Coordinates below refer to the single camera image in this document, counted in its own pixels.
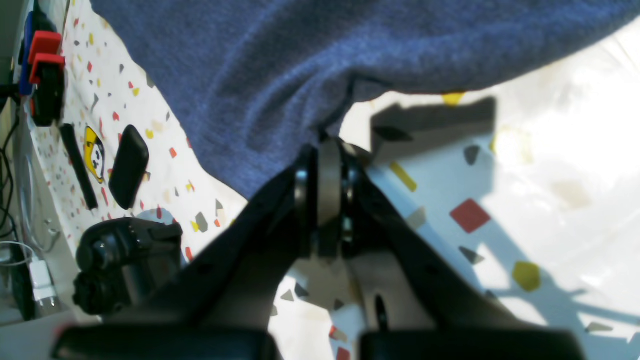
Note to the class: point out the small black case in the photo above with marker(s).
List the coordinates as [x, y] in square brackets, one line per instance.
[129, 168]

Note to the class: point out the blue grey T-shirt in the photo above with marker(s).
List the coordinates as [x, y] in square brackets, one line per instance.
[252, 81]

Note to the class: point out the blue black bar clamp right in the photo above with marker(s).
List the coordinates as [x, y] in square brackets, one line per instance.
[42, 78]

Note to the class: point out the yellow cartoon sticker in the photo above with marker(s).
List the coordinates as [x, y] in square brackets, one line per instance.
[94, 154]

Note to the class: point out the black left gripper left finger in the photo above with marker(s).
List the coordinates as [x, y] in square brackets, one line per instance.
[232, 283]

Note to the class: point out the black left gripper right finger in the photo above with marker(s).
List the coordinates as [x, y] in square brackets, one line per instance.
[405, 284]

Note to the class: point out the black cable tie strip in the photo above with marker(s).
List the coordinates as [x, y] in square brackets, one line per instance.
[72, 147]

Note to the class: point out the black game controller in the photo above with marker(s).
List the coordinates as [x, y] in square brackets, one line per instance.
[123, 261]

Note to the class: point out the white USB charger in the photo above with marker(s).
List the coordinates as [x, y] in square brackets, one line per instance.
[44, 293]

